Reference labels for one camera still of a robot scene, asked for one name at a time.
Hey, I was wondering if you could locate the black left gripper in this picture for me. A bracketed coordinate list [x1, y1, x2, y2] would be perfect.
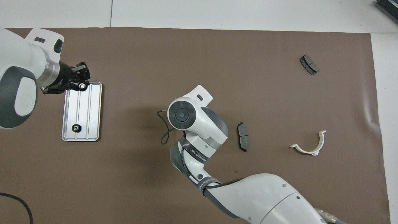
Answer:
[41, 62, 90, 95]

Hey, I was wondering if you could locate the silver metal tray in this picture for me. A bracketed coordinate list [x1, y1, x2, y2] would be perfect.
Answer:
[61, 82, 103, 142]

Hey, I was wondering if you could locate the brown table mat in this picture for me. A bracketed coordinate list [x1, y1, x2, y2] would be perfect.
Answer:
[0, 27, 391, 224]

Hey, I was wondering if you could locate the dark grey brake pad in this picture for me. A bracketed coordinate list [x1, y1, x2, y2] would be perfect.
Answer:
[237, 122, 249, 152]

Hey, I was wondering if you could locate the grey slotted brake pad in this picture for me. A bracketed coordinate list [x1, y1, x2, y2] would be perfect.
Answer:
[299, 54, 320, 76]

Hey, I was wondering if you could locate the black ribbed device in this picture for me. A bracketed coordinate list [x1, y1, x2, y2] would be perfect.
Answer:
[375, 0, 398, 16]

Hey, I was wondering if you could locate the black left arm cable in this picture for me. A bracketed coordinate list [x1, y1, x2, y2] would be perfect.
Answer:
[0, 193, 33, 224]

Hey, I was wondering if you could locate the white semicircular bracket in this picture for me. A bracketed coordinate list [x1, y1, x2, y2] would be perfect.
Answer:
[290, 130, 327, 156]

